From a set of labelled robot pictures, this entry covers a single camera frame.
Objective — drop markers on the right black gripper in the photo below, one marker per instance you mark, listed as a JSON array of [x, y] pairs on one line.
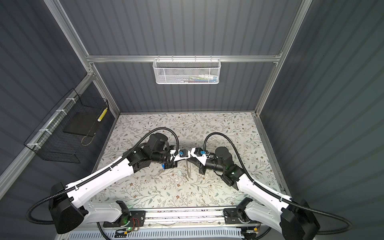
[[202, 166]]

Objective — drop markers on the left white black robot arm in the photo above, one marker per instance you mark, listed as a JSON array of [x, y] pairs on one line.
[[73, 208]]

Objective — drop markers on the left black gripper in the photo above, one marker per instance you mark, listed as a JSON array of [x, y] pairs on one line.
[[172, 165]]

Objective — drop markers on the black foam pad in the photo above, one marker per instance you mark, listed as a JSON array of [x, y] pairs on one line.
[[83, 124]]

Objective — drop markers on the white perforated vent strip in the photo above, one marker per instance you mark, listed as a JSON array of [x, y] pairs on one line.
[[220, 233]]

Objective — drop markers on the white tube in basket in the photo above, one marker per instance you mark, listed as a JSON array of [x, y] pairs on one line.
[[208, 78]]

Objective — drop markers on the white wire mesh basket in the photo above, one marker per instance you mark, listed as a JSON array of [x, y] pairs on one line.
[[185, 73]]

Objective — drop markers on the yellow marker pen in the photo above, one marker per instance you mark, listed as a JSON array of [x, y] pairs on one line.
[[102, 115]]

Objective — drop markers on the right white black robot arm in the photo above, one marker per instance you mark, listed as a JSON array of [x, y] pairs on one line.
[[262, 203]]

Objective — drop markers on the black wire basket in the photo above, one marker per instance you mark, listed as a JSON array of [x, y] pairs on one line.
[[50, 143]]

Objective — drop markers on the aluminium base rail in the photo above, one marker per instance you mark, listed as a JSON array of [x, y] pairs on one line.
[[183, 217]]

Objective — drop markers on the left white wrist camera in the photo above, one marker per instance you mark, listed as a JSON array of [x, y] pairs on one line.
[[180, 154]]

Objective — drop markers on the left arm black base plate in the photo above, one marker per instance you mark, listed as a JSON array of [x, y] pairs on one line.
[[133, 219]]

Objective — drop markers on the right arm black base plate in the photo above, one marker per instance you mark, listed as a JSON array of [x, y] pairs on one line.
[[234, 216]]

